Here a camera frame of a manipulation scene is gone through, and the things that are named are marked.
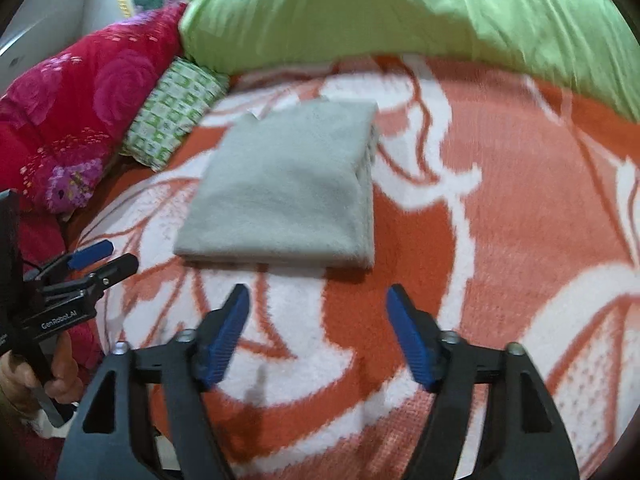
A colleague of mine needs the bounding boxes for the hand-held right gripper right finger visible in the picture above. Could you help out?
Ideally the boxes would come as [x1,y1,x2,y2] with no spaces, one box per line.
[386,283,582,480]

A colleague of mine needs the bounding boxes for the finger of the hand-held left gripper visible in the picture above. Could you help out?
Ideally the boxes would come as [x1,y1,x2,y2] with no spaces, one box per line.
[24,239,115,285]
[40,253,140,306]

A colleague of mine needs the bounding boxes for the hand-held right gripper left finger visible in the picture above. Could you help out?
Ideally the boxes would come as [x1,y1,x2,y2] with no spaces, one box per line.
[54,283,251,480]

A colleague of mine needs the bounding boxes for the grey knit sweater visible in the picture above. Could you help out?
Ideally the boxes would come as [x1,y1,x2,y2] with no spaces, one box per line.
[172,100,380,271]

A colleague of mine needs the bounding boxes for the person's left hand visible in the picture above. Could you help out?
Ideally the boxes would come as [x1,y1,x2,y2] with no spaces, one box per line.
[0,334,84,417]

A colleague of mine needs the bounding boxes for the orange and white blanket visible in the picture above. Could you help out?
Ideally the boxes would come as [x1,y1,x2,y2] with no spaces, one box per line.
[65,55,640,480]

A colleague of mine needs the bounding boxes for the red floral quilt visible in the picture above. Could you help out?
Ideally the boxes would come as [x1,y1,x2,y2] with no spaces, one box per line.
[0,2,188,476]

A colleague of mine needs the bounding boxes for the green checked pillow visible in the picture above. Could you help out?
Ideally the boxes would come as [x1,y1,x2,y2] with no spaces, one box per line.
[120,57,231,172]

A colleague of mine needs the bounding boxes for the light green quilt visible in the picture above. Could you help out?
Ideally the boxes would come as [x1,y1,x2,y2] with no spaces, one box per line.
[178,0,640,123]

